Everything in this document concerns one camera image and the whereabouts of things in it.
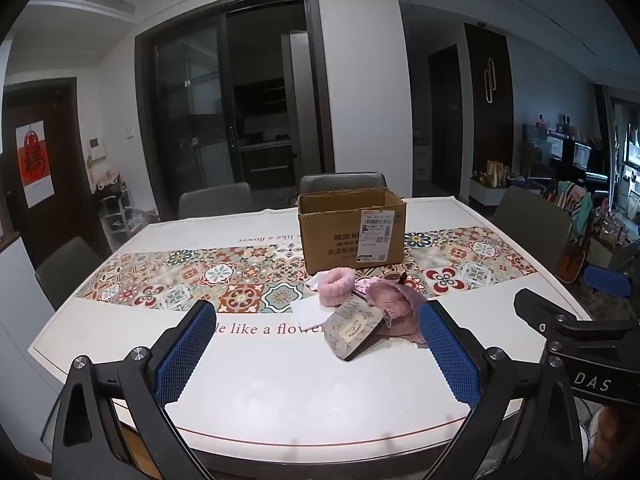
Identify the dark display shelf unit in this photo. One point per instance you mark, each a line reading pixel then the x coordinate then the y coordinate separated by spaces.
pixel 575 155

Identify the silver refrigerator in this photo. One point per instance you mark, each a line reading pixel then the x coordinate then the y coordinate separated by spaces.
pixel 300 100

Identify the dark hallway door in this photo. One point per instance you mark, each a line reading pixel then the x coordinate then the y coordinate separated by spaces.
pixel 445 120

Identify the small storage rack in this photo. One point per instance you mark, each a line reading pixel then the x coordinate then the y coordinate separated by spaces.
pixel 117 210

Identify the pink furry hat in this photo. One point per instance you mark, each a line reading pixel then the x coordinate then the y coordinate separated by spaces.
pixel 400 305

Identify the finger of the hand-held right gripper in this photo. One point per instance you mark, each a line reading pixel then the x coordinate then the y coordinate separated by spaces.
pixel 565 327
pixel 607 281

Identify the low white cabinet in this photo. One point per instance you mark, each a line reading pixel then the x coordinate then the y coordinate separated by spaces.
pixel 495 192

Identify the dark wooden door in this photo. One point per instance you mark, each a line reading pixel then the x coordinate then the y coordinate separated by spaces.
pixel 70 185

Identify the red and white wall calendar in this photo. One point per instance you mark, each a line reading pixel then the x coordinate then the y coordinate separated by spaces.
pixel 34 165

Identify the dark sliding glass door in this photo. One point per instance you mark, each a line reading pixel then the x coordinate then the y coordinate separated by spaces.
pixel 200 110

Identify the yellow paper bags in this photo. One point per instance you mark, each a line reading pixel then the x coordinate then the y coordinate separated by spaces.
pixel 492 172

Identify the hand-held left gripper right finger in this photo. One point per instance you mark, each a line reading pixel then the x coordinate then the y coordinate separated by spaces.
pixel 450 355

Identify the white patterned tablecloth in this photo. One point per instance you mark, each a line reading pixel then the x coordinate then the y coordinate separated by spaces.
pixel 275 385

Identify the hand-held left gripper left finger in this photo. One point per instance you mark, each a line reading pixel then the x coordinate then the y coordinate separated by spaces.
pixel 185 355

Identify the metal loop wall ornament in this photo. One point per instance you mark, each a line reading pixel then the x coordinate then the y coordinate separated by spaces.
pixel 490 80

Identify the pink fluffy headband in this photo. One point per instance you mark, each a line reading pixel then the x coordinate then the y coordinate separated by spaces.
pixel 332 287

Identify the dark wall panel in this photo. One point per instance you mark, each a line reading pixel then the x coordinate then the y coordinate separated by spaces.
pixel 490 135

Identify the grey dining chair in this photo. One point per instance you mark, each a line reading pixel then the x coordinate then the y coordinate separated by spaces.
pixel 532 225
pixel 215 200
pixel 342 182
pixel 67 270

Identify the brown cardboard box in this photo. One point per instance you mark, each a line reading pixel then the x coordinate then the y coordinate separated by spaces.
pixel 330 240

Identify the white intercom panel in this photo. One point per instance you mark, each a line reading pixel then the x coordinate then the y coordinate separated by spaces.
pixel 96 149

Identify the floral fabric pouch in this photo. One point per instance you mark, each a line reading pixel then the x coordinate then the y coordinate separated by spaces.
pixel 350 330

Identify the colourful clothes pile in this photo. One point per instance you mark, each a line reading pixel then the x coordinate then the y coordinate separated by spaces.
pixel 575 210

